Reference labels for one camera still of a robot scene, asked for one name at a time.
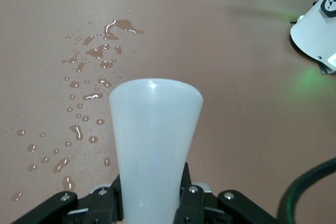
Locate translucent sauce bottle orange cap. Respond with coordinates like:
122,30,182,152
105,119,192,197
109,78,204,224

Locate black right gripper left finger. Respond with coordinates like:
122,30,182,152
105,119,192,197
13,175,124,224

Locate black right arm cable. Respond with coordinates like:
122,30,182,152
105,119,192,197
277,156,336,224

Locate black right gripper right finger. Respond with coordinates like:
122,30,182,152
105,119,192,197
174,162,279,224

